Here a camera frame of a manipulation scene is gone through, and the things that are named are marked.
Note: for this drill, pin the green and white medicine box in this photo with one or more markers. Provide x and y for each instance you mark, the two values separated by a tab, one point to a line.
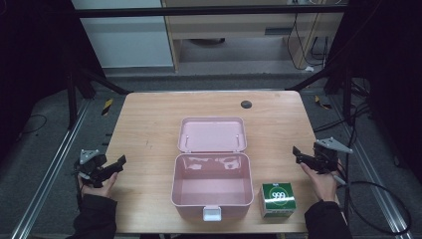
277	199

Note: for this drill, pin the white cabinet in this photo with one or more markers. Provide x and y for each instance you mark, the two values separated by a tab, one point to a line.
126	40

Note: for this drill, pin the person's right hand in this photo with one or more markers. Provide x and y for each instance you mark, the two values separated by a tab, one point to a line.
321	186

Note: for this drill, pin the light wooden desk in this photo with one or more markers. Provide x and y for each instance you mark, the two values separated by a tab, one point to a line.
232	25

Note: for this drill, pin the yellow black striped tape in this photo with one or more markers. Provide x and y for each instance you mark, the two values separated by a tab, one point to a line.
107	107
321	103

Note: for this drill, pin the black horizontal frame bar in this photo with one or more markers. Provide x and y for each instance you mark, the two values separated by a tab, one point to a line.
199	11

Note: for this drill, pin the person's left hand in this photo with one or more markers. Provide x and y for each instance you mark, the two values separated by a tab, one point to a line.
99	189

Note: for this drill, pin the black curtain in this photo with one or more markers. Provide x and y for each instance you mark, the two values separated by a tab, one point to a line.
33	59
394	83

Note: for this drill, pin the black metal stand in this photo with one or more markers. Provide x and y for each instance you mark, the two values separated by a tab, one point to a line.
346	93
71	99

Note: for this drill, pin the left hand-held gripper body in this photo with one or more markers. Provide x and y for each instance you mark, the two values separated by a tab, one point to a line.
91	166

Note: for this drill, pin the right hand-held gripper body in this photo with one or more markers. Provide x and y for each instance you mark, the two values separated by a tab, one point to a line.
326	154

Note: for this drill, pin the aluminium floor rail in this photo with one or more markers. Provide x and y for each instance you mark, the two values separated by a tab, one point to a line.
49	172
371	176

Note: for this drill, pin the black round table grommet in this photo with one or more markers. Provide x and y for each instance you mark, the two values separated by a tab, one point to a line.
246	104

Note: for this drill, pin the pink storage box with lid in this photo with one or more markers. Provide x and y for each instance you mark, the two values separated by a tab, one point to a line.
212	172

